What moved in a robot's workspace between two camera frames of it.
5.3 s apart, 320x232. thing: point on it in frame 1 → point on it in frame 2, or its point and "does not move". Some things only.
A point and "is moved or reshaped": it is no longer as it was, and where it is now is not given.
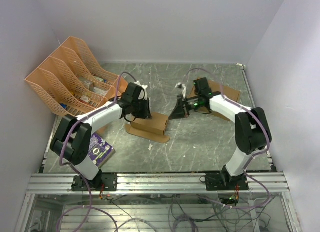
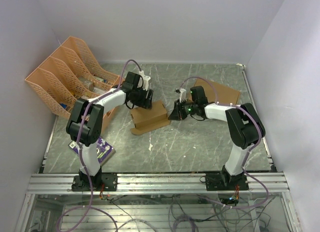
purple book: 99,151 does not move
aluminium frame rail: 155,183 does not move
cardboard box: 153,129 is moved or reshaped
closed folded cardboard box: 215,87 does not move
